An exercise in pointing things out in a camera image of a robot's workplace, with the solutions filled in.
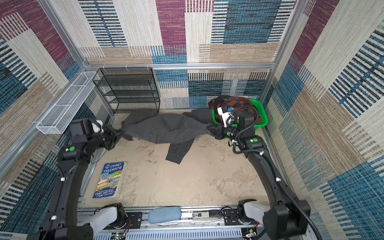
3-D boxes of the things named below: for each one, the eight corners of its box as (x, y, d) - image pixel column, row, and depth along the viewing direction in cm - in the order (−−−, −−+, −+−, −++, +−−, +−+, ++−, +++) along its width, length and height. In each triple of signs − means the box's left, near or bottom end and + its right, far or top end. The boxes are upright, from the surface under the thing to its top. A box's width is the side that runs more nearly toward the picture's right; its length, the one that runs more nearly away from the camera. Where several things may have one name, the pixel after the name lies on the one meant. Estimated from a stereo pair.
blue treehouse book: (95, 198, 81) (92, 196, 79) (107, 164, 94) (105, 162, 91) (118, 198, 81) (116, 196, 79) (128, 164, 93) (126, 162, 91)
